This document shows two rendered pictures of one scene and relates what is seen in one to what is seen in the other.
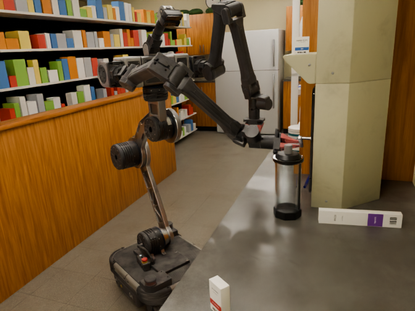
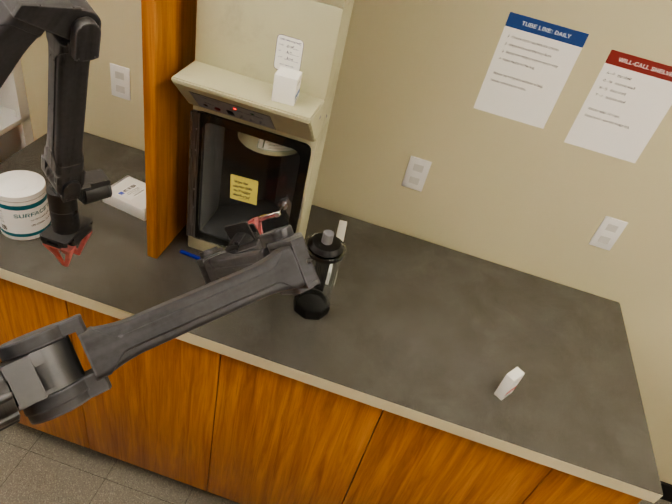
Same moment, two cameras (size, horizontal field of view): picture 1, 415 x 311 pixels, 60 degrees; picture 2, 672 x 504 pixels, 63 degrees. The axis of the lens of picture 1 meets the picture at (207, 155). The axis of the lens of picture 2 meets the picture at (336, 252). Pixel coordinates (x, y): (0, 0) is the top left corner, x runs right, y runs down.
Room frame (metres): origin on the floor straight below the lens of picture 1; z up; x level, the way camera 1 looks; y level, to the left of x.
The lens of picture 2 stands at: (1.47, 0.78, 2.05)
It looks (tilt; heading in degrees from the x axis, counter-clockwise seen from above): 39 degrees down; 254
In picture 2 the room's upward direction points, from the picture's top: 15 degrees clockwise
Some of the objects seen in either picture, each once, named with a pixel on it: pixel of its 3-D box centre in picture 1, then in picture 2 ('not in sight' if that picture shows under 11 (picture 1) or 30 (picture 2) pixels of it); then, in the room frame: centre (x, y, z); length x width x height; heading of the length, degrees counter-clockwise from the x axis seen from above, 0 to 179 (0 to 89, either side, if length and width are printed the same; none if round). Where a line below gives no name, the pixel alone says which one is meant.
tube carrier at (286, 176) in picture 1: (287, 184); (318, 276); (1.20, -0.28, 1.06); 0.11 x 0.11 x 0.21
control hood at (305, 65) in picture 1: (304, 66); (247, 108); (1.43, -0.39, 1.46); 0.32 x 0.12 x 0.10; 159
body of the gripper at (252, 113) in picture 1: (254, 115); (65, 220); (1.80, -0.25, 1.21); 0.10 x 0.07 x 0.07; 69
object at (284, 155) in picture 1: (288, 153); (326, 242); (1.20, -0.28, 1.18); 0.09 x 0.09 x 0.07
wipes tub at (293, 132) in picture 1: (299, 139); (22, 205); (2.00, -0.54, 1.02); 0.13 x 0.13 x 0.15
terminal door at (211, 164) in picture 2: (314, 134); (245, 194); (1.41, -0.44, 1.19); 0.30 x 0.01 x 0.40; 159
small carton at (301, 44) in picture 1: (302, 45); (286, 86); (1.35, -0.36, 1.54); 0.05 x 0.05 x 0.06; 74
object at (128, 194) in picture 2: not in sight; (135, 197); (1.73, -0.70, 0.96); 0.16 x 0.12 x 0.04; 150
